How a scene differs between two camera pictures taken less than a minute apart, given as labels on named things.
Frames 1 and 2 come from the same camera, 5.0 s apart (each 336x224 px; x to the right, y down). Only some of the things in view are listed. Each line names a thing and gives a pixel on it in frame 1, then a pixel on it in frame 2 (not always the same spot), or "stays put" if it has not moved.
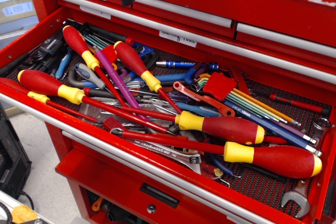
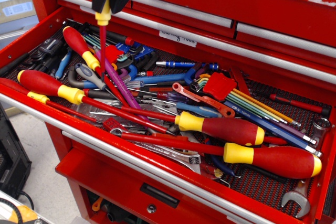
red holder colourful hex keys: x=221 y=86 stays put
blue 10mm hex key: x=270 y=127 stays put
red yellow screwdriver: x=126 y=53 to x=103 y=18
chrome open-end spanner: x=300 y=194 stays put
